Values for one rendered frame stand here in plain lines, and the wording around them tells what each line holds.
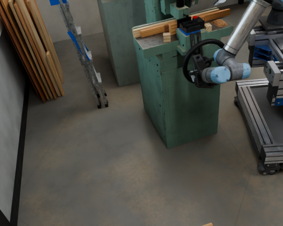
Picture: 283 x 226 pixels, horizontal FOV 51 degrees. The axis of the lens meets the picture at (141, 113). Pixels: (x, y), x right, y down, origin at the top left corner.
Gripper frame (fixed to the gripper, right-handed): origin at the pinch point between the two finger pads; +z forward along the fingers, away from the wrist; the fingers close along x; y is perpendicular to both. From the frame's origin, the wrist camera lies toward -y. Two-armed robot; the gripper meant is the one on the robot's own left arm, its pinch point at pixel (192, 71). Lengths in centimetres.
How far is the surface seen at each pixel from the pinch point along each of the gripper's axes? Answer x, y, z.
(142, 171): -36, 66, 50
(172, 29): 2.3, -26.1, 21.7
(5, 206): -128, 53, 37
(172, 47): -1.8, -15.6, 18.2
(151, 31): -9.0, -28.9, 28.4
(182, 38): 2.8, -19.3, 9.9
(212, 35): 25.4, -16.7, 17.6
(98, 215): -74, 77, 30
